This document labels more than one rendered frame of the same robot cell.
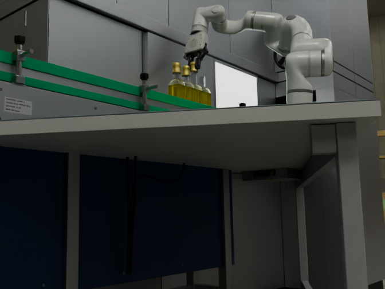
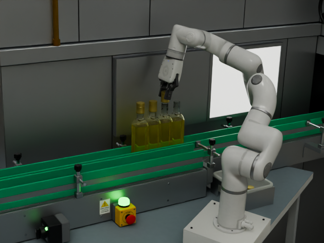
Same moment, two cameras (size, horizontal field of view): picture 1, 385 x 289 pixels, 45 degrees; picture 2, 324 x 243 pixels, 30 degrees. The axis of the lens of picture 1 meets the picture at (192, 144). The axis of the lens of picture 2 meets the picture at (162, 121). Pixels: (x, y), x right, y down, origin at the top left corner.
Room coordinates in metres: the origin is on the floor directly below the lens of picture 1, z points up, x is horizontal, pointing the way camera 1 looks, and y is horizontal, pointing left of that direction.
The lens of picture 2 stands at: (-0.29, -0.81, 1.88)
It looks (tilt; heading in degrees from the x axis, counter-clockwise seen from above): 19 degrees down; 19
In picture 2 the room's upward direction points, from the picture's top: 2 degrees clockwise
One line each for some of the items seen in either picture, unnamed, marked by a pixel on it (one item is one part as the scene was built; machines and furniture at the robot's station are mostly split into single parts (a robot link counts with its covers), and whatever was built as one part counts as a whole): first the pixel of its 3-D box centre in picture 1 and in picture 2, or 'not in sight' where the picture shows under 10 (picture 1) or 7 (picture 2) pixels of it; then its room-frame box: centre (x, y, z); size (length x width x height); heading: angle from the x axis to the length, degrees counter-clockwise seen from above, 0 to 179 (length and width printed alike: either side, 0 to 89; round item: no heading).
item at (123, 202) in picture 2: not in sight; (124, 201); (1.64, 0.02, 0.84); 0.04 x 0.04 x 0.03
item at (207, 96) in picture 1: (203, 110); (175, 136); (2.03, -0.05, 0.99); 0.06 x 0.06 x 0.21; 50
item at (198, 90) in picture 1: (195, 108); (163, 138); (1.99, -0.01, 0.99); 0.06 x 0.06 x 0.21; 52
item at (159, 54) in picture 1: (209, 89); (203, 86); (2.29, -0.09, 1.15); 0.90 x 0.03 x 0.34; 141
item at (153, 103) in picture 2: (185, 71); (153, 105); (1.94, 0.02, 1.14); 0.04 x 0.04 x 0.04
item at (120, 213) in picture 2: not in sight; (124, 214); (1.64, 0.02, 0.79); 0.07 x 0.07 x 0.07; 51
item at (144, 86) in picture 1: (149, 91); (80, 183); (1.52, 0.14, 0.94); 0.07 x 0.04 x 0.13; 51
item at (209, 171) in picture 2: not in sight; (204, 171); (2.03, -0.19, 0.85); 0.09 x 0.04 x 0.07; 51
